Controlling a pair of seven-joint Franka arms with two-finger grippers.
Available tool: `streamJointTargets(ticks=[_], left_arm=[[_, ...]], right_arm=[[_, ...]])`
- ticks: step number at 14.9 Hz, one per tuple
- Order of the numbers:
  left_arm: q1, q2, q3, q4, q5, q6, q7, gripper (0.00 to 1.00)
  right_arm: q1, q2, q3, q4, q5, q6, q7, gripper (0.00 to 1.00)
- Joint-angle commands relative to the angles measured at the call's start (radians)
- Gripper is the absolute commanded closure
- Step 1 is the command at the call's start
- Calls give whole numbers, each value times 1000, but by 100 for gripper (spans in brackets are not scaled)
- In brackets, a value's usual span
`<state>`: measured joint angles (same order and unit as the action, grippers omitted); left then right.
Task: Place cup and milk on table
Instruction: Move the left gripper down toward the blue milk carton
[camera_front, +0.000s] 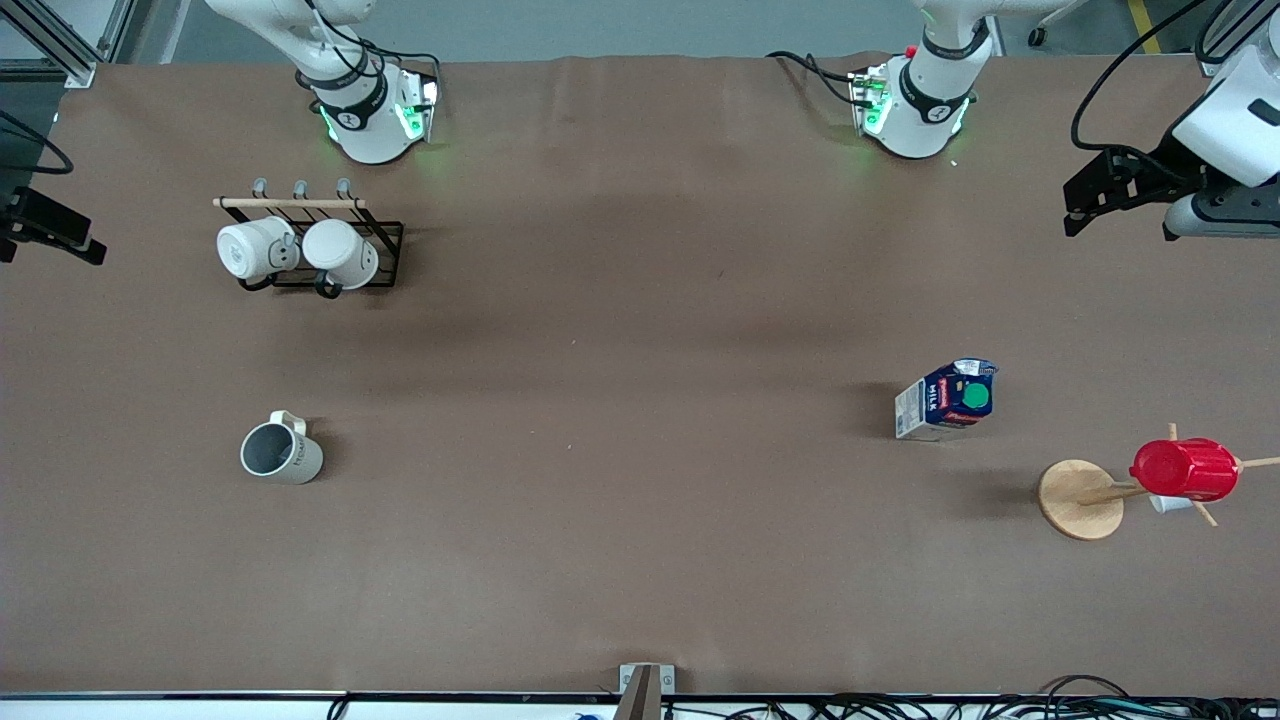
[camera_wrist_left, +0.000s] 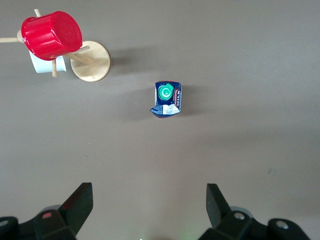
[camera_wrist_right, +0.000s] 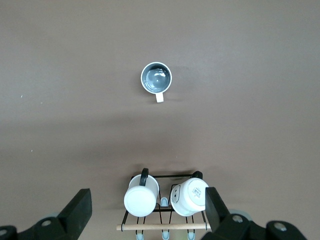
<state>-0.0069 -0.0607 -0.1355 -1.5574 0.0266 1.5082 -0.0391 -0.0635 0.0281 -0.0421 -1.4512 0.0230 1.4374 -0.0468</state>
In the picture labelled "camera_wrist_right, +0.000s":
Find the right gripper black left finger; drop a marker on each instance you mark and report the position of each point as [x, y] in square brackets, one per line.
[75, 212]

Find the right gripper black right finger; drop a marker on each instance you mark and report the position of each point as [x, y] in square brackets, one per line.
[216, 210]

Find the white mug with face print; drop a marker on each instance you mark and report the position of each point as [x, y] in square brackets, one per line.
[190, 197]

